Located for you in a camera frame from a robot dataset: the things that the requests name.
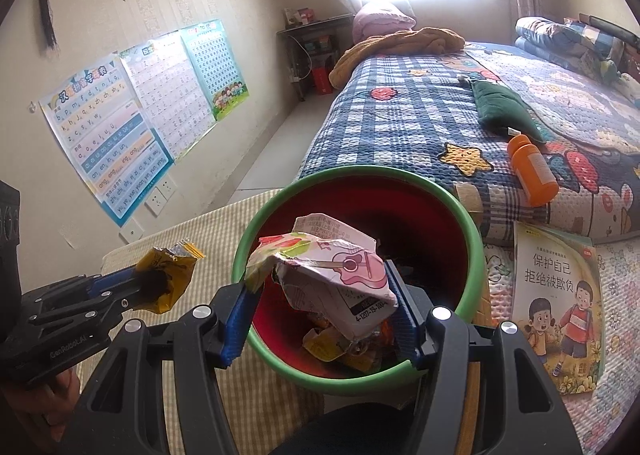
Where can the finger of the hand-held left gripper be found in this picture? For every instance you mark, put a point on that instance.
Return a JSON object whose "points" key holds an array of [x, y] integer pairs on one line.
{"points": [[95, 312], [112, 281]]}

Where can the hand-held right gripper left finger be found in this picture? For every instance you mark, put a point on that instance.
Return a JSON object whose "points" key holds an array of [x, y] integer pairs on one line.
{"points": [[237, 332]]}

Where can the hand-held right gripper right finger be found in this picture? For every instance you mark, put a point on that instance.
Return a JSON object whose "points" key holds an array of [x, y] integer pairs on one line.
{"points": [[406, 322]]}

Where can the yellow brown snack wrapper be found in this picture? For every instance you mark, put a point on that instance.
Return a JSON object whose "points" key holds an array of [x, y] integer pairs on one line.
{"points": [[175, 275]]}

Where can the white red snack packet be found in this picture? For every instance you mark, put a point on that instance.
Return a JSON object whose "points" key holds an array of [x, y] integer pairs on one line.
{"points": [[330, 275]]}

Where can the red bucket with green rim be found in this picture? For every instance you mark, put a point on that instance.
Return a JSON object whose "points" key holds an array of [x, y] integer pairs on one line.
{"points": [[350, 200]]}

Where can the person's left hand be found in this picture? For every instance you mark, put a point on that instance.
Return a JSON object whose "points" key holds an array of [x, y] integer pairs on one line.
{"points": [[55, 395]]}

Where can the yellow checked tablecloth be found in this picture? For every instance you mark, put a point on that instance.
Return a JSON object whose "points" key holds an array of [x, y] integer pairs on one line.
{"points": [[210, 235]]}

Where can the children's picture book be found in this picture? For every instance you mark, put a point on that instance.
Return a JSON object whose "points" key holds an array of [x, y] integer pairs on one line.
{"points": [[555, 285]]}

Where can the blue plaid bed quilt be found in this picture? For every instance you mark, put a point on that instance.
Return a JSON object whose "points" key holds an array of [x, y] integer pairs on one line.
{"points": [[400, 125]]}

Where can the orange plastic bottle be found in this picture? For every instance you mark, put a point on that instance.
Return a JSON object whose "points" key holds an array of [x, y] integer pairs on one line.
{"points": [[532, 170]]}

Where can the dark green cloth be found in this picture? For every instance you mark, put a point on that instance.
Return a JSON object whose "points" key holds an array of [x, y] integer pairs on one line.
{"points": [[500, 105]]}

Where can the red bin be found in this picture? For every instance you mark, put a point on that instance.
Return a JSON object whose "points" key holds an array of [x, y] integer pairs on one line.
{"points": [[321, 80]]}

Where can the pile of folded blankets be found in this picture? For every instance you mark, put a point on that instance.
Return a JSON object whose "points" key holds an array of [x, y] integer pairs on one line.
{"points": [[400, 42]]}

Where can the pink pillow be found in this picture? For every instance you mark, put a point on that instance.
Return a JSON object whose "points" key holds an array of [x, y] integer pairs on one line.
{"points": [[380, 17]]}

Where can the dark metal desk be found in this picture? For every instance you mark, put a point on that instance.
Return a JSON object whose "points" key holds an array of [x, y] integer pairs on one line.
{"points": [[310, 27]]}

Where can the small red white box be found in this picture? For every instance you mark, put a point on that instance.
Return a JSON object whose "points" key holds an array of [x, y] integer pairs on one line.
{"points": [[307, 15]]}

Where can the folded blue plaid blanket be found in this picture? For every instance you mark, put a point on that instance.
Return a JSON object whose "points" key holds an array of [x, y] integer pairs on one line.
{"points": [[560, 35]]}

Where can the dark wooden headboard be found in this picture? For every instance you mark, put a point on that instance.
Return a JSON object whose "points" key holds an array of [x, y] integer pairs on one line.
{"points": [[610, 25]]}

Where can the white wall socket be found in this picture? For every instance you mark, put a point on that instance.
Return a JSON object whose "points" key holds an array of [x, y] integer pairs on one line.
{"points": [[131, 231], [156, 201], [169, 186]]}

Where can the blue letter wall poster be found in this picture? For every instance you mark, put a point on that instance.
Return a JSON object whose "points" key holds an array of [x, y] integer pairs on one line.
{"points": [[105, 135]]}

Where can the white chart wall poster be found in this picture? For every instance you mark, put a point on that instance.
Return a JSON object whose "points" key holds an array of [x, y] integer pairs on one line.
{"points": [[165, 90]]}

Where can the green number wall poster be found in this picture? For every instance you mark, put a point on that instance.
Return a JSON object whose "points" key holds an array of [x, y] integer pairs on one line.
{"points": [[215, 65]]}

